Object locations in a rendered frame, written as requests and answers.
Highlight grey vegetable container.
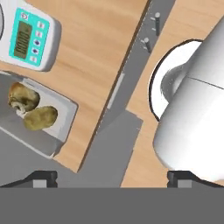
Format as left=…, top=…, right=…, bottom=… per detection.
left=0, top=69, right=80, bottom=160

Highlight dark grey cylindrical knob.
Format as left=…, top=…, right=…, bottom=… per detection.
left=150, top=11, right=162, bottom=37
left=141, top=37, right=152, bottom=54

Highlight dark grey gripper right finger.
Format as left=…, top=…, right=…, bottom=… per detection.
left=166, top=170, right=224, bottom=189

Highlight pale grey bar handle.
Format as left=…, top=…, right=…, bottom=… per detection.
left=106, top=72, right=126, bottom=110

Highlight white kitchen scale teal panel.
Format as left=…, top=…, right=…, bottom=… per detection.
left=0, top=0, right=63, bottom=73

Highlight yellow-brown potato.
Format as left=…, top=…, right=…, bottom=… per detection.
left=23, top=105, right=59, bottom=131

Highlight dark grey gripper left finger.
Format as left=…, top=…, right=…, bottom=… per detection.
left=0, top=170, right=59, bottom=189

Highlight white round black-rimmed object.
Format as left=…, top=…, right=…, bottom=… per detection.
left=148, top=17, right=224, bottom=184

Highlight grey cupboard front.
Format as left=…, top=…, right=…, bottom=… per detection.
left=76, top=0, right=178, bottom=189

